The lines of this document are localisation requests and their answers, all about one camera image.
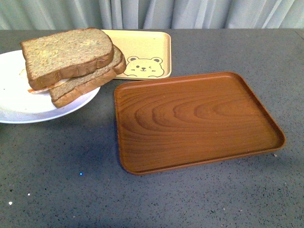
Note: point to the bread slice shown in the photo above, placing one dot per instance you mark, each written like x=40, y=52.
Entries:
x=78, y=86
x=65, y=55

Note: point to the brown wood-grain tray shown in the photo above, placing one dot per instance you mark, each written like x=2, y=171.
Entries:
x=176, y=122

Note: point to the yellow bear tray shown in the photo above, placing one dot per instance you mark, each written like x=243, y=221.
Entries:
x=147, y=53

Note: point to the grey pleated curtain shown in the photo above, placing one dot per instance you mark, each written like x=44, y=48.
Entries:
x=151, y=14

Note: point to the white round plate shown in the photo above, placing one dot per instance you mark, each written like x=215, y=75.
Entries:
x=17, y=105

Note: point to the fake fried egg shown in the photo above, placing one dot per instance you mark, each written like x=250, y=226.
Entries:
x=45, y=88

